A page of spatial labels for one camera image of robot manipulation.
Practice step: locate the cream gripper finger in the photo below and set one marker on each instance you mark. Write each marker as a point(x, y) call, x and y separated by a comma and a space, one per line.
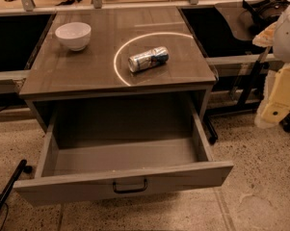
point(266, 37)
point(275, 105)

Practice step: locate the silver blue redbull can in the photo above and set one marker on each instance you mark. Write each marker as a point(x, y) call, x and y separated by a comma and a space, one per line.
point(148, 59)

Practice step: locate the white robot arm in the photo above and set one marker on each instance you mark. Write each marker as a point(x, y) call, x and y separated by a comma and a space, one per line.
point(281, 47)

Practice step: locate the open grey top drawer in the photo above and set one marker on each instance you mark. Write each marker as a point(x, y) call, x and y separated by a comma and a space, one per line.
point(92, 143)

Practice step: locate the black VR headset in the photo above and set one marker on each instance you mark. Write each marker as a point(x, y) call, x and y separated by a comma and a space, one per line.
point(265, 12)

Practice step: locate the black side table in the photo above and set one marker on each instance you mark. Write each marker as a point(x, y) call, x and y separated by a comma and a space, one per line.
point(247, 69)

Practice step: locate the grey wooden cabinet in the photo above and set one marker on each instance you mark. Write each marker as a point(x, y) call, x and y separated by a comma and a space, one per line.
point(101, 69)

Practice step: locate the white ceramic bowl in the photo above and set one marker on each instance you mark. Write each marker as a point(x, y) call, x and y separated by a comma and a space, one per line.
point(74, 35)

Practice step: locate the black metal stand leg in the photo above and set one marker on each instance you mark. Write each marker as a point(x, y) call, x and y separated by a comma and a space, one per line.
point(21, 167)

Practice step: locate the black drawer handle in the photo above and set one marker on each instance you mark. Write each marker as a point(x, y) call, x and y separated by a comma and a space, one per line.
point(130, 187)

